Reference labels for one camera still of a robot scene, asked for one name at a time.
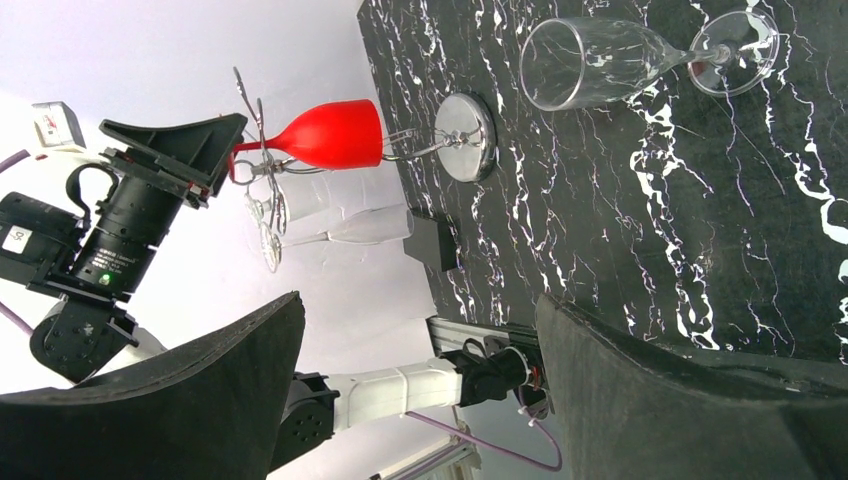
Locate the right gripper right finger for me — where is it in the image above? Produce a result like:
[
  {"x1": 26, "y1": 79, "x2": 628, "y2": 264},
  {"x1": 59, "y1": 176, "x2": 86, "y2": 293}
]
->
[{"x1": 535, "y1": 294, "x2": 847, "y2": 479}]

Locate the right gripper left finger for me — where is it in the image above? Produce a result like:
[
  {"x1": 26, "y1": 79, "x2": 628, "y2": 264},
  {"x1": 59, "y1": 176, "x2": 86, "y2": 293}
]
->
[{"x1": 1, "y1": 291, "x2": 305, "y2": 479}]

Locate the aluminium frame rail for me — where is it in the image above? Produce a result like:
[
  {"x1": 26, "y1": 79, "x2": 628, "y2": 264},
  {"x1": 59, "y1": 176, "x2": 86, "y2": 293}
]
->
[{"x1": 347, "y1": 316, "x2": 563, "y2": 472}]

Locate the red wine glass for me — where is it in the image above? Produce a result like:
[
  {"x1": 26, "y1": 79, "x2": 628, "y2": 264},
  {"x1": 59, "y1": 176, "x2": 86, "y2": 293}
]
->
[{"x1": 228, "y1": 99, "x2": 384, "y2": 180}]

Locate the chrome wine glass rack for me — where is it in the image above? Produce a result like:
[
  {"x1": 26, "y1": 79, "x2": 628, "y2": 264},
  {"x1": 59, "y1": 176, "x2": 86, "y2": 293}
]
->
[{"x1": 230, "y1": 66, "x2": 499, "y2": 236}]

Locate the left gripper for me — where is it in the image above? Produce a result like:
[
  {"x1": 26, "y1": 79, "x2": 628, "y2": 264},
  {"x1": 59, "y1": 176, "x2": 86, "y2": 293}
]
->
[{"x1": 66, "y1": 113, "x2": 248, "y2": 299}]

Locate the small black block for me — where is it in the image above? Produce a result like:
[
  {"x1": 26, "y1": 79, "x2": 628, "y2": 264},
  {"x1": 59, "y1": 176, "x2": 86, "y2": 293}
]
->
[{"x1": 403, "y1": 213, "x2": 459, "y2": 272}]

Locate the clear wine glass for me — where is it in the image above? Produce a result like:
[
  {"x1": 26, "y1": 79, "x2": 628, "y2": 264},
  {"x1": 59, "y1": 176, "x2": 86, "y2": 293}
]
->
[
  {"x1": 243, "y1": 172, "x2": 344, "y2": 234},
  {"x1": 260, "y1": 204, "x2": 414, "y2": 272}
]

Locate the clear champagne flute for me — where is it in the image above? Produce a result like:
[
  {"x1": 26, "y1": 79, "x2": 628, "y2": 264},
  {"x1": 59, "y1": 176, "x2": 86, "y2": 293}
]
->
[{"x1": 519, "y1": 8, "x2": 781, "y2": 112}]

